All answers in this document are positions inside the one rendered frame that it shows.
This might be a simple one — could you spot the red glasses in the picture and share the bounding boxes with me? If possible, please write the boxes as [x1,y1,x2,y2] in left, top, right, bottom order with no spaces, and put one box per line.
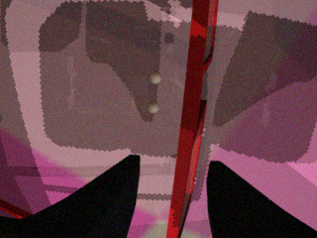
[0,0,218,238]

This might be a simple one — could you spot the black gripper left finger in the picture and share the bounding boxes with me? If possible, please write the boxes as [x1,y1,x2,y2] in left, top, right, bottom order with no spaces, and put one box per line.
[0,155,140,238]

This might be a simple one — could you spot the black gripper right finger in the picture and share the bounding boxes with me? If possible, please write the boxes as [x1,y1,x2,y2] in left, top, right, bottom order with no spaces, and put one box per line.
[206,160,317,238]

